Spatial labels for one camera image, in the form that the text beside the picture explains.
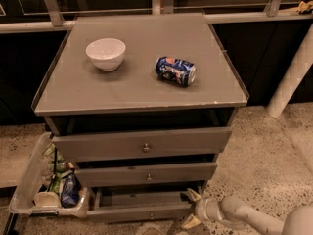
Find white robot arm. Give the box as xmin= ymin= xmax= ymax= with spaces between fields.
xmin=182 ymin=188 xmax=313 ymax=235

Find blue soda can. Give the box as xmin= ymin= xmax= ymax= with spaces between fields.
xmin=155 ymin=57 xmax=197 ymax=87

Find grey bottom drawer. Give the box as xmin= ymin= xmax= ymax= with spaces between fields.
xmin=87 ymin=188 xmax=194 ymax=223

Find grey drawer cabinet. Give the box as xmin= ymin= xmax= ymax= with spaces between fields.
xmin=31 ymin=13 xmax=250 ymax=194

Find metal railing frame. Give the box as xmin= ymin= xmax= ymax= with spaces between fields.
xmin=0 ymin=0 xmax=312 ymax=34

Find white diagonal post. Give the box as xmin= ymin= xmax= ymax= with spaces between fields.
xmin=266 ymin=25 xmax=313 ymax=118

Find white ceramic bowl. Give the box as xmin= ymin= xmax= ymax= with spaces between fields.
xmin=86 ymin=38 xmax=126 ymax=71

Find grey drawer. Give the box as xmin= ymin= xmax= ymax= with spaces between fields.
xmin=87 ymin=188 xmax=194 ymax=223
xmin=53 ymin=127 xmax=232 ymax=162
xmin=75 ymin=163 xmax=217 ymax=187

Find white cup in bin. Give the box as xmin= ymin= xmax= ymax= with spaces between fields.
xmin=34 ymin=192 xmax=62 ymax=208

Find grey middle drawer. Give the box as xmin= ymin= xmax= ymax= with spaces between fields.
xmin=75 ymin=163 xmax=217 ymax=187

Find grey top drawer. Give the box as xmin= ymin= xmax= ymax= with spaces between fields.
xmin=53 ymin=127 xmax=232 ymax=162

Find blue snack bag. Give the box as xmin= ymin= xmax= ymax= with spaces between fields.
xmin=60 ymin=172 xmax=80 ymax=208

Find green snack packets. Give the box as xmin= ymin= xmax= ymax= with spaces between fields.
xmin=39 ymin=143 xmax=67 ymax=194

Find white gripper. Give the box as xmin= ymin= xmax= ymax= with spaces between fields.
xmin=181 ymin=188 xmax=232 ymax=230

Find clear plastic bin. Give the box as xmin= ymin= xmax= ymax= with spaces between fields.
xmin=9 ymin=132 xmax=89 ymax=218

